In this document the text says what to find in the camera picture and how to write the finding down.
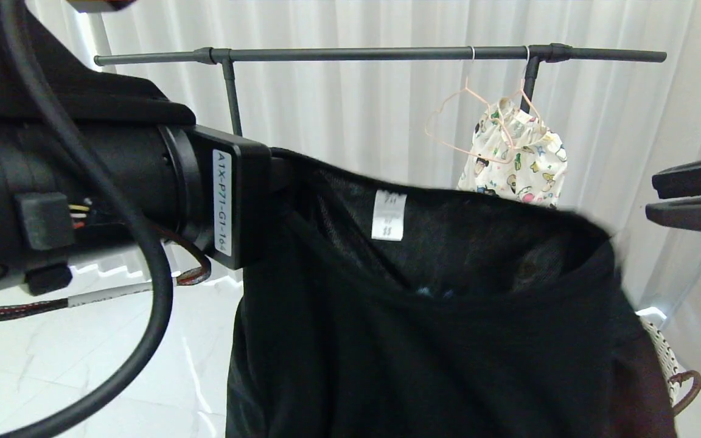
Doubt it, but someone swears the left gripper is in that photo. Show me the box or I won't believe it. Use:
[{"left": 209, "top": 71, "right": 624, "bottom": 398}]
[{"left": 7, "top": 119, "right": 273, "bottom": 270}]

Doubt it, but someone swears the cream printed garment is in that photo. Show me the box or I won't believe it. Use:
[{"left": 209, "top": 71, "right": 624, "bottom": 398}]
[{"left": 457, "top": 96, "right": 568, "bottom": 209}]

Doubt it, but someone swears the pink clothes hanger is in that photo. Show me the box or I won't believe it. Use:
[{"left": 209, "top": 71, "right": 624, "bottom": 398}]
[
  {"left": 512, "top": 46, "right": 549, "bottom": 131},
  {"left": 425, "top": 46, "right": 518, "bottom": 165}
]

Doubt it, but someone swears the black garment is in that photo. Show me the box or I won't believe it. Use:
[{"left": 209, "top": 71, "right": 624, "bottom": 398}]
[{"left": 226, "top": 146, "right": 678, "bottom": 438}]

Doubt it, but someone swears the white laundry basket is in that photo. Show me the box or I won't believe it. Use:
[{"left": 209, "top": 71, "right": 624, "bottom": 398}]
[{"left": 636, "top": 307, "right": 701, "bottom": 417}]

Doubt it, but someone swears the black clothes rack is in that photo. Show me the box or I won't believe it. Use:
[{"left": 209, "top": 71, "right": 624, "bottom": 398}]
[{"left": 94, "top": 43, "right": 668, "bottom": 137}]

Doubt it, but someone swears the white curtain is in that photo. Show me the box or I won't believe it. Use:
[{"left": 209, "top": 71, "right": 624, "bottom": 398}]
[{"left": 25, "top": 0, "right": 701, "bottom": 305}]

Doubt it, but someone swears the black cable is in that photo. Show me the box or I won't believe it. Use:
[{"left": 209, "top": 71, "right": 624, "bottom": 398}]
[{"left": 0, "top": 0, "right": 175, "bottom": 438}]

